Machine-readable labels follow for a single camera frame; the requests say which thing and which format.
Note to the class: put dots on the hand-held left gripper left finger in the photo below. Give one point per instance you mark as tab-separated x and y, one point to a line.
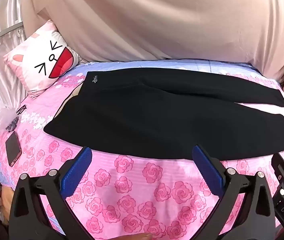
78	166

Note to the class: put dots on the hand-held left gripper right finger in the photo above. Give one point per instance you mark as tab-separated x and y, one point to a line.
207	166

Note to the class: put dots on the black pants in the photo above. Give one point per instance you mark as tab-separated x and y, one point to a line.
157	115

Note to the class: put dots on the pink rose print bed sheet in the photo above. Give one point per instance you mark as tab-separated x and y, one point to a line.
132	187

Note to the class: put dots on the smartphone with pink case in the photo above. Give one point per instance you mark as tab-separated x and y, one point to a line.
13	149

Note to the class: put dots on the cat face pillow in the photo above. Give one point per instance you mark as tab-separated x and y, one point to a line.
40	60

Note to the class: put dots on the metal rail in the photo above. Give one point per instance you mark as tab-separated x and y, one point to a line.
0	34

